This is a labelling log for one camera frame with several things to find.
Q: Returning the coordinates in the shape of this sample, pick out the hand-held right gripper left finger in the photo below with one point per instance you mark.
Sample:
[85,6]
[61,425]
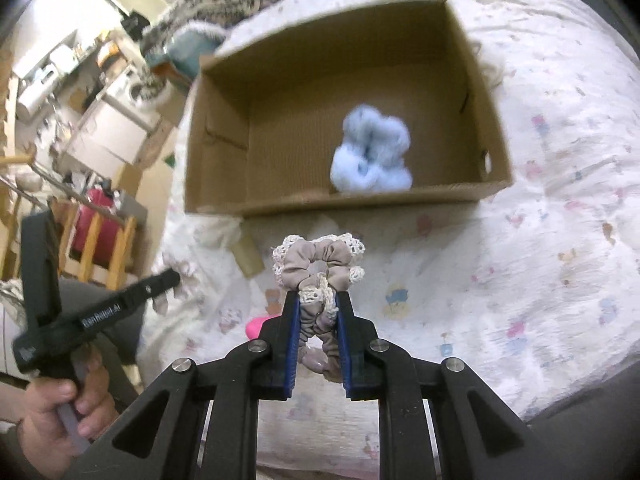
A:
[291,347]

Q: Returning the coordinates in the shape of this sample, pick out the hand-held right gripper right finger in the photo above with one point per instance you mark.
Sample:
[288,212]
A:
[345,347]

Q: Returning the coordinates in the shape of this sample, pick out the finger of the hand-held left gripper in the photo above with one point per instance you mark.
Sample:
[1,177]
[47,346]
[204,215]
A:
[152,285]

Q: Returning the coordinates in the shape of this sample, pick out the beige lace-trimmed scrunchie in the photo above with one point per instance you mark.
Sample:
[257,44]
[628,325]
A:
[320,280]

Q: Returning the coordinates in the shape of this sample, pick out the light blue fluffy scrunchie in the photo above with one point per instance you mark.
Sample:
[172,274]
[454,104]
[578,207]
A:
[371,150]

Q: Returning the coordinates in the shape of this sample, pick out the cardboard box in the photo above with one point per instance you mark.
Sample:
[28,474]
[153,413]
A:
[345,110]

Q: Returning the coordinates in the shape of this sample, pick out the pink soft object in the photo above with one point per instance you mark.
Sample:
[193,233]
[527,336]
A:
[256,328]

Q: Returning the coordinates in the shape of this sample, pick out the person's left hand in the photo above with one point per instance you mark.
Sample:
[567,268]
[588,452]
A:
[55,410]

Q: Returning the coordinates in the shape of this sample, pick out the wooden chair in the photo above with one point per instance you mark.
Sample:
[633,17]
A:
[95,245]

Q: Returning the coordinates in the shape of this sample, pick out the red cloth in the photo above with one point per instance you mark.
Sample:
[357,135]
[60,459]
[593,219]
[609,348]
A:
[92,227]

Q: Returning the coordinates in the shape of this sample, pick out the white printed bed sheet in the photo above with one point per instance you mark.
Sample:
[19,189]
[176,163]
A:
[475,240]

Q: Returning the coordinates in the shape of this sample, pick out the teal cushion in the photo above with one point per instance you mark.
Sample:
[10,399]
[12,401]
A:
[187,50]

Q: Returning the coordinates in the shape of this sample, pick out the striped fuzzy blanket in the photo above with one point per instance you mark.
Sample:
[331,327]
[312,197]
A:
[210,10]

